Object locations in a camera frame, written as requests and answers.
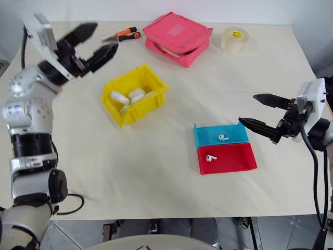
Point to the dark grey rounded shape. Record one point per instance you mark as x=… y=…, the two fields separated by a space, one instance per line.
x=177 y=226

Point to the black metal table frame bar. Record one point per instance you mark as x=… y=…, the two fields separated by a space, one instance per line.
x=253 y=231

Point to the red plastic tray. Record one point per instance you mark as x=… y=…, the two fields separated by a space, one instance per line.
x=229 y=159

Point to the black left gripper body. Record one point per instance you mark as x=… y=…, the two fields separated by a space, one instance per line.
x=70 y=61

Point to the orange and black pliers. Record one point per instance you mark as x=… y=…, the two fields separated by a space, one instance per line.
x=127 y=33

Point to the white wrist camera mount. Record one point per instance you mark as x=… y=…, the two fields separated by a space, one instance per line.
x=43 y=36
x=316 y=101

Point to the blue plastic tray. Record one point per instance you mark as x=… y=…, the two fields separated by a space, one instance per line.
x=208 y=136

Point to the pink fabric zip pouch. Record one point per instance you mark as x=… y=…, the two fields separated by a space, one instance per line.
x=177 y=31

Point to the clear adhesive tape roll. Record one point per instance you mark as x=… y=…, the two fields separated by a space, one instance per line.
x=234 y=41

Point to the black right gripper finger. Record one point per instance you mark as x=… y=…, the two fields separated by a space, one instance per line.
x=260 y=127
x=273 y=101

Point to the pale rounded dome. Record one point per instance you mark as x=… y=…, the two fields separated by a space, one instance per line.
x=156 y=243

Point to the white earbud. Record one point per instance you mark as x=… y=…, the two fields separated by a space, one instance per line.
x=223 y=137
x=210 y=158

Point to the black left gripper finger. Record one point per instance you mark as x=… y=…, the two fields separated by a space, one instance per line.
x=104 y=56
x=83 y=32

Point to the yellow plastic bin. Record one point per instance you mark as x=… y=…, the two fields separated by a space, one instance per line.
x=140 y=112

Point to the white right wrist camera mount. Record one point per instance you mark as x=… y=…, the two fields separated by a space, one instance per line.
x=316 y=101

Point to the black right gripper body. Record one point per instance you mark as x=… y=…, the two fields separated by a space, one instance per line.
x=291 y=123

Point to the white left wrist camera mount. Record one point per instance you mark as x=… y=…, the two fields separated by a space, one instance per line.
x=43 y=36

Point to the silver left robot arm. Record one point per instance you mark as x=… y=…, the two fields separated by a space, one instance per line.
x=26 y=109

